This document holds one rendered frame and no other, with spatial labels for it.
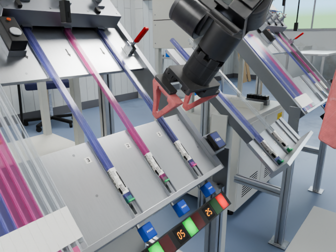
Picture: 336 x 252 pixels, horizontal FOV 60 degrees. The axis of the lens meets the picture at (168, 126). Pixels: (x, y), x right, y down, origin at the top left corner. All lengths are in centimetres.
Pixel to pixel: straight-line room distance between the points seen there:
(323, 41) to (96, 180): 725
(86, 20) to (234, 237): 136
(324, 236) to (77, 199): 59
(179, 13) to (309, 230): 62
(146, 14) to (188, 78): 477
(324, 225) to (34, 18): 89
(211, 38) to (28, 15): 47
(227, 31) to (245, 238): 142
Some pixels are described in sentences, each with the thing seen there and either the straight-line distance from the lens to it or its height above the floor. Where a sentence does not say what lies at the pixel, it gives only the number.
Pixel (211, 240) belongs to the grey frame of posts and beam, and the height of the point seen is 46.
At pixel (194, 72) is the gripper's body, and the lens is 52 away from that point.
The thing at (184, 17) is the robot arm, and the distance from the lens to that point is 52.
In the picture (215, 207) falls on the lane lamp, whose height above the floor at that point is 66.
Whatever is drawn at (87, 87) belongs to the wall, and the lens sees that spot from 471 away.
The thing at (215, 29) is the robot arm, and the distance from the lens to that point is 50.
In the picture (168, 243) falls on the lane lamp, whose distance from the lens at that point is 65.
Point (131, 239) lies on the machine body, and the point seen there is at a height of 36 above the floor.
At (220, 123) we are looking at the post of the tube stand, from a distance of 102.
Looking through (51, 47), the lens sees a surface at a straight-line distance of 81.
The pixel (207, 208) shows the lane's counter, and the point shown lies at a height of 66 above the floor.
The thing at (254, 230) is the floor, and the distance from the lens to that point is 185.
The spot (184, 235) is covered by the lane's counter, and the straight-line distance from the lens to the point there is 68.
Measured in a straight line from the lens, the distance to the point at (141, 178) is 66.
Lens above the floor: 107
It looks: 17 degrees down
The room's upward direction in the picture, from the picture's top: straight up
